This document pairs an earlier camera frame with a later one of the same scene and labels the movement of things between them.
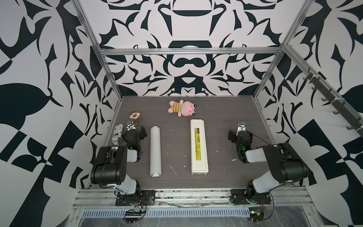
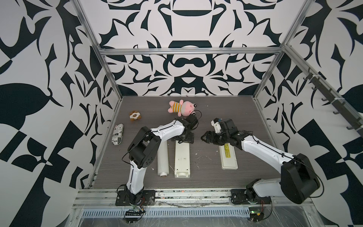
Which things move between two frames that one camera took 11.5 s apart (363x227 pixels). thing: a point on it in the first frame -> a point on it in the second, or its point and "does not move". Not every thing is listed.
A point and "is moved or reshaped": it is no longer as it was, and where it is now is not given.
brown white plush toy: (135, 115) does not move
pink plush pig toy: (185, 108) does not move
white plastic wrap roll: (155, 152) is moved or reshaped
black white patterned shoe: (117, 134) does not move
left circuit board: (131, 215) does not move
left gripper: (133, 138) -> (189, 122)
